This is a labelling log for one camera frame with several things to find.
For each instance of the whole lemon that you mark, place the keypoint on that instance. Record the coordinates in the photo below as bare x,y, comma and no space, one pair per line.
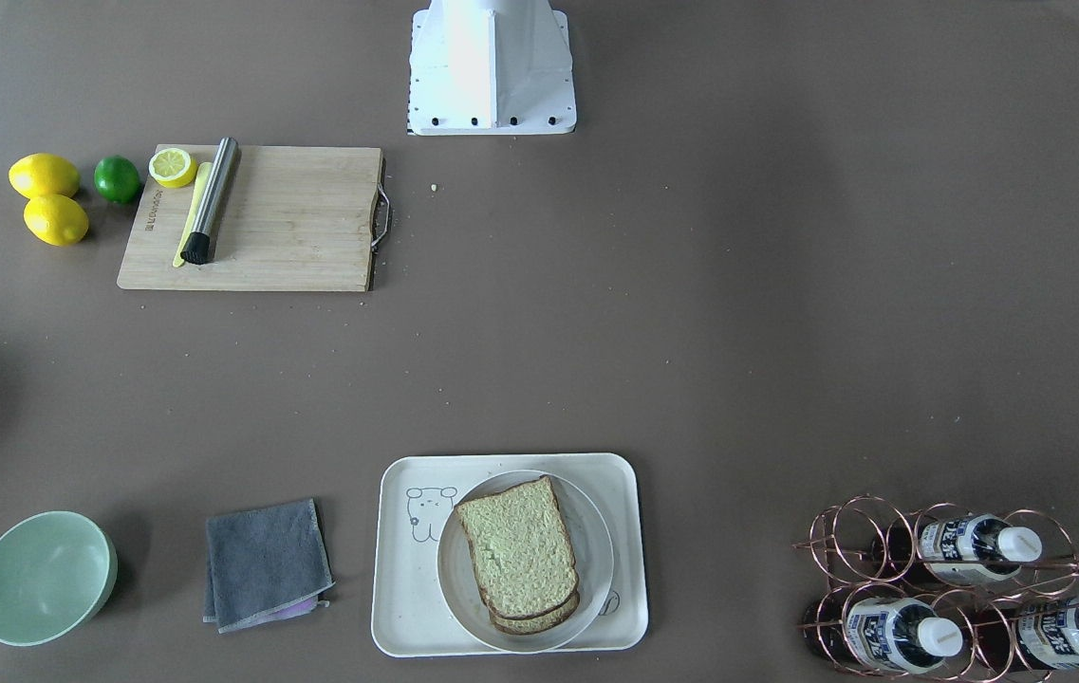
56,220
41,174

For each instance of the upper tea bottle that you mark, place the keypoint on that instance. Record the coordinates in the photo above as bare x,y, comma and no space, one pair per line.
961,551

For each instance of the cream rabbit tray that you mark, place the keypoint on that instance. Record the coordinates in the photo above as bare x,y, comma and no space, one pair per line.
418,493

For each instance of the lower tea bottle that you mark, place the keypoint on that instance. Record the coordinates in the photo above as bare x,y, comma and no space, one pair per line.
1035,637
891,635

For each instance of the mint green bowl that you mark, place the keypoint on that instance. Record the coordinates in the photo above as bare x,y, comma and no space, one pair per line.
57,571

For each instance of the lower whole lemon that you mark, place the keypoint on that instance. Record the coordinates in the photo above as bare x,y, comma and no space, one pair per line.
56,220

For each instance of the white round plate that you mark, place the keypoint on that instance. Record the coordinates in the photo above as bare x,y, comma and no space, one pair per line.
593,547

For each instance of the copper wire bottle rack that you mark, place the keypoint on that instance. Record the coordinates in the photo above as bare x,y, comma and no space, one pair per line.
839,540

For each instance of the upper whole lemon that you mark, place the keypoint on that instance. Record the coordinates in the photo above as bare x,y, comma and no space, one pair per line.
41,174

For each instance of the bread slice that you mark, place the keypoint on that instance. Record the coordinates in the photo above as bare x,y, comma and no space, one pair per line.
524,564
530,626

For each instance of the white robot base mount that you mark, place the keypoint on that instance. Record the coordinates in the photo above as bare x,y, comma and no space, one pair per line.
490,68

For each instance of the green lime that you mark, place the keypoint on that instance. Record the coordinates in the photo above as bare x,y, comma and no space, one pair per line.
117,179

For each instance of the grey folded cloth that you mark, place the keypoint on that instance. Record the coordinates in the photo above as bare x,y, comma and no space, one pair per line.
265,564

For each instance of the wooden cutting board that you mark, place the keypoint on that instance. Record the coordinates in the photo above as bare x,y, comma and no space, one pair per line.
292,219

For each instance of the halved lemon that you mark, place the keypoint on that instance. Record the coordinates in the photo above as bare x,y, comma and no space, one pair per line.
173,167

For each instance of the yellow knife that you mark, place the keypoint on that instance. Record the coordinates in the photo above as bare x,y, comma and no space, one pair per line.
191,213

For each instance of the tea bottle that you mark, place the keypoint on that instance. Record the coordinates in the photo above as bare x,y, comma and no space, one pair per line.
961,551
891,635
1035,637

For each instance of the steel muddler black tip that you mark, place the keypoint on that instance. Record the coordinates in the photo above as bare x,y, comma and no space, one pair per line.
196,246

